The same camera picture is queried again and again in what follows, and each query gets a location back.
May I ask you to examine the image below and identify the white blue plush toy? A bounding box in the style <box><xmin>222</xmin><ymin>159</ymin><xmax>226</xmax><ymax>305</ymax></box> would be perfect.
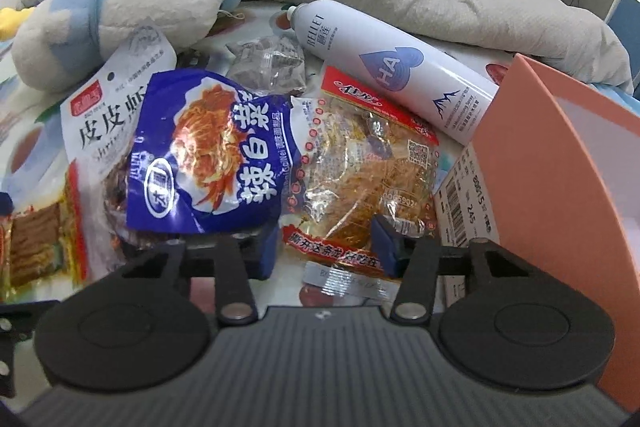
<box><xmin>1</xmin><ymin>0</ymin><xmax>241</xmax><ymax>92</ymax></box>

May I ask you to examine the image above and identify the white spray bottle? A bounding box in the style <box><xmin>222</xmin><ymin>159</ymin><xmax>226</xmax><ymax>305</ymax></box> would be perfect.
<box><xmin>288</xmin><ymin>0</ymin><xmax>498</xmax><ymax>145</ymax></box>

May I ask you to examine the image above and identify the small clear silver wrapper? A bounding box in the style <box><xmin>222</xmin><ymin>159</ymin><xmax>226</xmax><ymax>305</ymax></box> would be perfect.
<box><xmin>227</xmin><ymin>36</ymin><xmax>307</xmax><ymax>95</ymax></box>

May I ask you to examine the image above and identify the blue noodle snack packet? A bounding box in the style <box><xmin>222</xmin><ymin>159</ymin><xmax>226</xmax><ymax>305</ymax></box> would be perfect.
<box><xmin>126</xmin><ymin>69</ymin><xmax>299</xmax><ymax>234</ymax></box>

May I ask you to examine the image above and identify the pink storage box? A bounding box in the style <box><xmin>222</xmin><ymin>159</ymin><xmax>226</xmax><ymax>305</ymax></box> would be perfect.
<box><xmin>433</xmin><ymin>53</ymin><xmax>640</xmax><ymax>413</ymax></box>

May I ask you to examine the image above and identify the blue chair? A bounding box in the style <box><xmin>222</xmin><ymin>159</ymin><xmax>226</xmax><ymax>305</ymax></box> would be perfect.
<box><xmin>608</xmin><ymin>0</ymin><xmax>640</xmax><ymax>78</ymax></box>

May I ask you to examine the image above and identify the red clear crispy snack packet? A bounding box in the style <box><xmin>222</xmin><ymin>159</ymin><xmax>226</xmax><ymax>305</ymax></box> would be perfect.
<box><xmin>281</xmin><ymin>67</ymin><xmax>439</xmax><ymax>274</ymax></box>

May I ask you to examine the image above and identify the white shrimp snack packet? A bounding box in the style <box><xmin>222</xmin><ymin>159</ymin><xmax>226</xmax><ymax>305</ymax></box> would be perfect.
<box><xmin>61</xmin><ymin>20</ymin><xmax>177</xmax><ymax>280</ymax></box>

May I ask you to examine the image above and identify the yellow red cracker packet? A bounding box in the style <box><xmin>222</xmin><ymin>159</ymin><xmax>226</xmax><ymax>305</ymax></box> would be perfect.
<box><xmin>1</xmin><ymin>198</ymin><xmax>86</xmax><ymax>303</ymax></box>

